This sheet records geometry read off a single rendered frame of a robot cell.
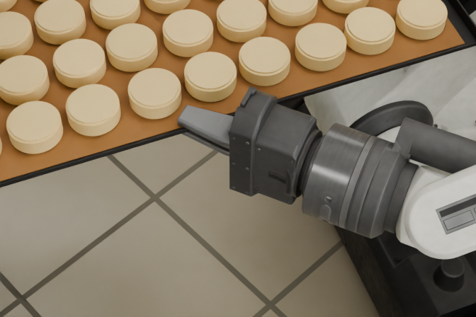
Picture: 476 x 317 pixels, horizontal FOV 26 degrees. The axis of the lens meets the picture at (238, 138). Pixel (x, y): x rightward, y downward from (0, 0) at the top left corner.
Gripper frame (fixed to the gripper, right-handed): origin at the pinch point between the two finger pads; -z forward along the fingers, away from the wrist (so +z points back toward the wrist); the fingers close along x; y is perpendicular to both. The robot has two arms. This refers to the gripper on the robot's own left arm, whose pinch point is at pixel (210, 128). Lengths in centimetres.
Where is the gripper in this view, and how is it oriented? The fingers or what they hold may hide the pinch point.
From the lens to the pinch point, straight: 96.7
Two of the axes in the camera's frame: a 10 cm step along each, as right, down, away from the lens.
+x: 0.0, -6.0, -8.0
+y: -4.1, 7.3, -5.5
